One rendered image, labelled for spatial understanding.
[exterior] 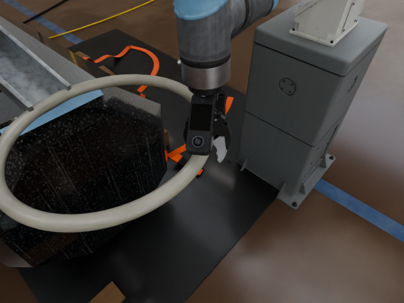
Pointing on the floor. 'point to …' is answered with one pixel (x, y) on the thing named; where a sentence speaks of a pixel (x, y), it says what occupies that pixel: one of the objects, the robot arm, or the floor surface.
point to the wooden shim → (109, 295)
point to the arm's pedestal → (300, 101)
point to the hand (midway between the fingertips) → (208, 160)
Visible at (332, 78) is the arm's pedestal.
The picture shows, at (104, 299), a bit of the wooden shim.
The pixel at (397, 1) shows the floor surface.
